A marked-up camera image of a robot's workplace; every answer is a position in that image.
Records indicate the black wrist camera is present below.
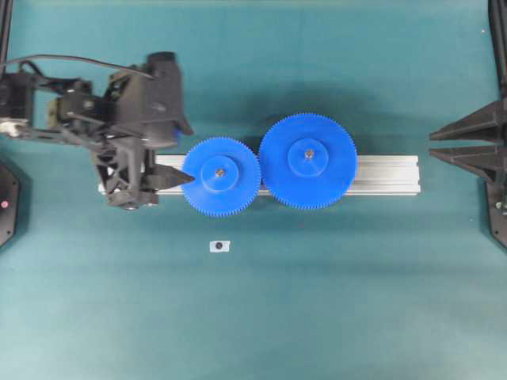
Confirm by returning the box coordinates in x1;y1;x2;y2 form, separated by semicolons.
114;51;193;150

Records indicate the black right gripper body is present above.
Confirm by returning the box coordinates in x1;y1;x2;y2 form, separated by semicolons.
486;173;506;248

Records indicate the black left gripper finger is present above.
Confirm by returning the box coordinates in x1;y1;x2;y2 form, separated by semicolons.
152;164;195;189

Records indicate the small blue gear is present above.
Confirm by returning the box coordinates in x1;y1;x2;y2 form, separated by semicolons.
181;137;261;217

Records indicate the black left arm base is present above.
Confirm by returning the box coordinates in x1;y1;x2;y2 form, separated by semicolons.
0;157;22;251

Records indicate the aluminium extrusion rail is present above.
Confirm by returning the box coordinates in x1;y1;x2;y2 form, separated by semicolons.
97;154;421;197

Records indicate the black frame post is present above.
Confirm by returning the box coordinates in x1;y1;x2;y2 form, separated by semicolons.
488;0;506;98
0;0;13;63

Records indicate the black right frame post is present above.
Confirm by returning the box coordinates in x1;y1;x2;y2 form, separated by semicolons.
488;0;506;98

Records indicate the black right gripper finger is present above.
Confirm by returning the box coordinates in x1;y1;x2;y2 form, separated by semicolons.
429;146;506;183
429;101;506;141

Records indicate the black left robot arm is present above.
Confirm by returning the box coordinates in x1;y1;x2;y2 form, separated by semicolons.
1;70;194;210

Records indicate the grey camera cable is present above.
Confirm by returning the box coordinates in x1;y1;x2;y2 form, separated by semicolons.
0;54;155;80

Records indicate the black left frame post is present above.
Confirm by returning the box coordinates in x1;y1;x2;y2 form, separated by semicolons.
0;0;13;63

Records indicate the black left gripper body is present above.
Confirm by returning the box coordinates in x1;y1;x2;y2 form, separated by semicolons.
48;71;161;210

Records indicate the large blue gear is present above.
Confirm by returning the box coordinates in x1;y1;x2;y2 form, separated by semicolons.
258;113;358;210

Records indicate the small white marker tag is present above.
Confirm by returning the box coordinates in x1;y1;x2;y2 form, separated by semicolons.
209;240;231;253

